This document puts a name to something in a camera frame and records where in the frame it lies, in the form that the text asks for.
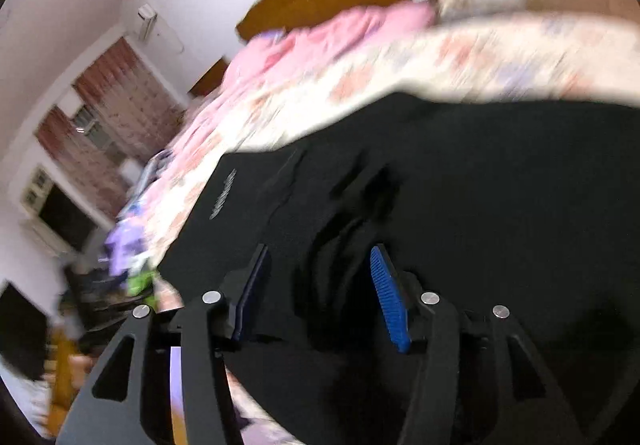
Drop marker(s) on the green cloth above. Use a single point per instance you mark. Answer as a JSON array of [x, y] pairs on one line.
[[141, 284]]

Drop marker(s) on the window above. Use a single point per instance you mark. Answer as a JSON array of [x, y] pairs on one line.
[[92, 127]]

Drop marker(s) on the white air conditioner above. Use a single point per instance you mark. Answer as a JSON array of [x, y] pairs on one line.
[[148, 22]]

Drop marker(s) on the small brown wooden nightstand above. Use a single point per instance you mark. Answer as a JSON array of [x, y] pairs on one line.
[[210, 77]]

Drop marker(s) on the purple cloth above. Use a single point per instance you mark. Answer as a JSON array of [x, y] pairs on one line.
[[127, 250]]

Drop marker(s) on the reddish patterned curtain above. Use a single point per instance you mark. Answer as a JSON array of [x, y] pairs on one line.
[[135, 90]]

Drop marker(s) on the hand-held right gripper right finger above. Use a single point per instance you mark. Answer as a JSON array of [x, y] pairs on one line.
[[390, 300]]

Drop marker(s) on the dark furniture panel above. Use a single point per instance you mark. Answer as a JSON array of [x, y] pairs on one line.
[[22, 330]]

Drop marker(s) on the pink quilt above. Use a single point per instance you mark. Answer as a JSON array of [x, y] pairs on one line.
[[310, 50]]

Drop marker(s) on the bed with floral sheet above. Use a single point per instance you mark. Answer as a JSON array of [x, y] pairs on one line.
[[450, 60]]

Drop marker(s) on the white and black garment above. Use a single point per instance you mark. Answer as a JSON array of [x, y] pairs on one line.
[[152, 170]]

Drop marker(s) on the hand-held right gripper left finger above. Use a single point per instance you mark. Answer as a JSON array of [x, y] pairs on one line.
[[247, 305]]

